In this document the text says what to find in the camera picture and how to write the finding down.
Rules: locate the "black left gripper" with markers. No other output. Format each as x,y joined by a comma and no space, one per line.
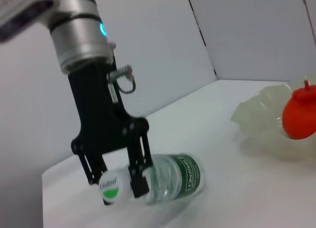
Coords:
98,114

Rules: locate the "clear water bottle green label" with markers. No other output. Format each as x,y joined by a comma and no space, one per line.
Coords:
177,176

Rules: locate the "red-orange toy orange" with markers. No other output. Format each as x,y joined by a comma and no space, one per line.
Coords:
298,114

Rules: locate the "pale green glass fruit plate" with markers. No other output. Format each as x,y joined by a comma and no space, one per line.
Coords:
261,109

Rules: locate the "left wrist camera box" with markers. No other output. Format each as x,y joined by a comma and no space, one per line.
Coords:
19,11

